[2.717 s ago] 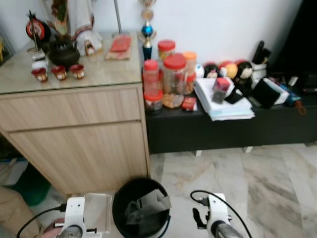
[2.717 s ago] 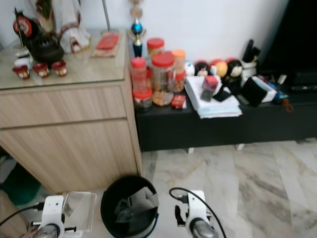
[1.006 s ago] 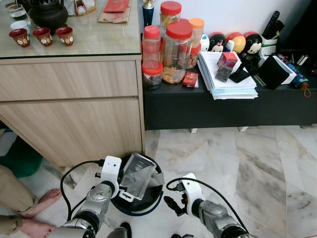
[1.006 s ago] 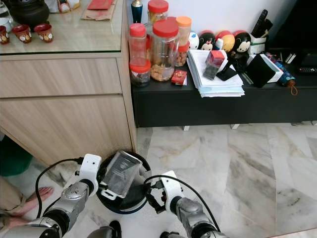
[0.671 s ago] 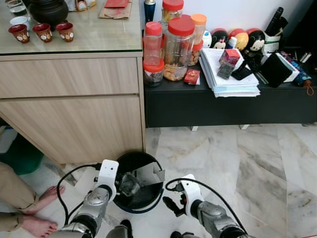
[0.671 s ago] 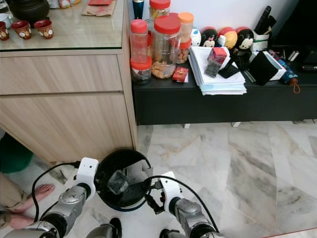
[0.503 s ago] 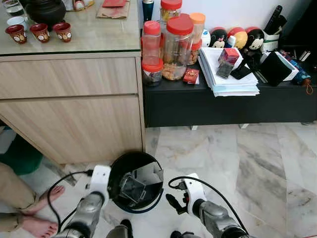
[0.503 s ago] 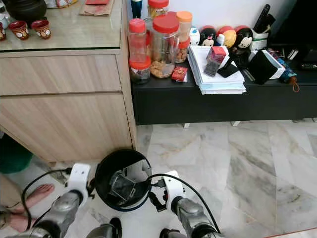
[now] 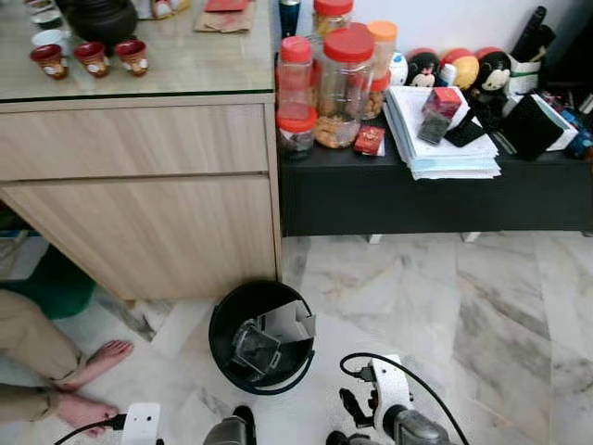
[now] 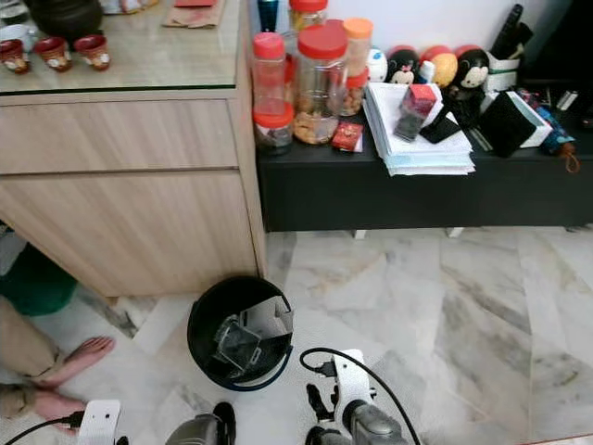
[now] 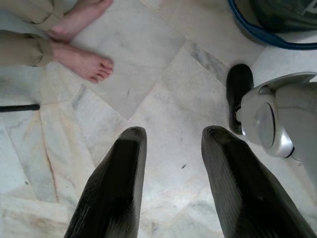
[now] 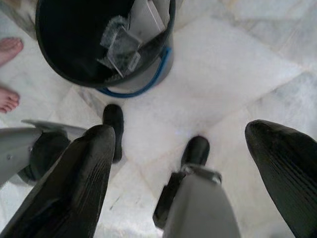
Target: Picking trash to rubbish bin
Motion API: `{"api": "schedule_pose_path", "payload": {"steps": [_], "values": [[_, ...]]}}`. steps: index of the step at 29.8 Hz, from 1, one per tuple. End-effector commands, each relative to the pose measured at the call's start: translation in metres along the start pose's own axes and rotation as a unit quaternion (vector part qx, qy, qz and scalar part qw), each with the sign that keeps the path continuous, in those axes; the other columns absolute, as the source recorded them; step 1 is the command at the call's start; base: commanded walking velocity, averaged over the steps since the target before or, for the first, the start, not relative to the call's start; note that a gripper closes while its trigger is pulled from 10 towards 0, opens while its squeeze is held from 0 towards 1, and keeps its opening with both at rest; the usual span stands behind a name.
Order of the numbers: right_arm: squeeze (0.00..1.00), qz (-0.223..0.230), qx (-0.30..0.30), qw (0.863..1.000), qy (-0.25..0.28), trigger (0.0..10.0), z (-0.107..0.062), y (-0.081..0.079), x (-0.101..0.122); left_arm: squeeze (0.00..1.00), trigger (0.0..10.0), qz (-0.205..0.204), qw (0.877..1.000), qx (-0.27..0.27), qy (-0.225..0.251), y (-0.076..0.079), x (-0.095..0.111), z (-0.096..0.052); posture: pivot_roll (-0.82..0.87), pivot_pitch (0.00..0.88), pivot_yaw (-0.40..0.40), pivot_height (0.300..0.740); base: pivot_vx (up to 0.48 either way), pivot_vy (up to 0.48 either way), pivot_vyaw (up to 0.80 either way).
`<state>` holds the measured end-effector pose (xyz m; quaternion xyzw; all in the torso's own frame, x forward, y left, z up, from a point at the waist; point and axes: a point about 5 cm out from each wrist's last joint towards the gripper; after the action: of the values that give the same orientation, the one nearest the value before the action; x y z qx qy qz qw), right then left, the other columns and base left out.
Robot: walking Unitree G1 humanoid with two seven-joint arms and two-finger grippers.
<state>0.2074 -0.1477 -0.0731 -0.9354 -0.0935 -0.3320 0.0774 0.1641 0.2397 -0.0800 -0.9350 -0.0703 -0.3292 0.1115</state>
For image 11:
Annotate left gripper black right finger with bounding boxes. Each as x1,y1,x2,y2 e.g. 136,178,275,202
201,125,317,238

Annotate person's left leg khaki trousers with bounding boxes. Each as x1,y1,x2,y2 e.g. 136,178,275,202
0,0,113,44

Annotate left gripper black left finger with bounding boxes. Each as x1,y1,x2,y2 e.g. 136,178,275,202
63,126,148,238

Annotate black metal rod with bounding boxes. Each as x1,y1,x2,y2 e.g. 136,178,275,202
0,104,41,113

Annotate blue-rimmed bin with black bag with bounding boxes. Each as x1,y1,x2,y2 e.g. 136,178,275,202
227,0,317,51

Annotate person's leg khaki trousers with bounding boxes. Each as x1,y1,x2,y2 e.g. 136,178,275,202
0,29,114,84
0,0,113,44

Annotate person's right leg khaki trousers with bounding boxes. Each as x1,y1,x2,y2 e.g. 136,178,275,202
0,29,114,84

